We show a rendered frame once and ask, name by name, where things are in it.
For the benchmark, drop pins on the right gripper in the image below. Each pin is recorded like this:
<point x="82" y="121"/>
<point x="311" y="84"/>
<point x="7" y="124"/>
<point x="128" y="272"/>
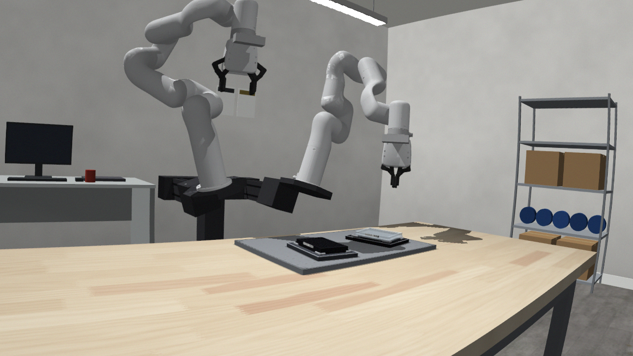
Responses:
<point x="239" y="59"/>

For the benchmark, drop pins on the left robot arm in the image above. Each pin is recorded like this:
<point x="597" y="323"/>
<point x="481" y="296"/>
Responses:
<point x="334" y="124"/>

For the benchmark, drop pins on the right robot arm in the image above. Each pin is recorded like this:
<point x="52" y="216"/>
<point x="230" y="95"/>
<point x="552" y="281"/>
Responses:
<point x="199" y="104"/>

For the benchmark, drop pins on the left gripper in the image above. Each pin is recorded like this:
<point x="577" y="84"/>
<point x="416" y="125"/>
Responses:
<point x="396" y="156"/>

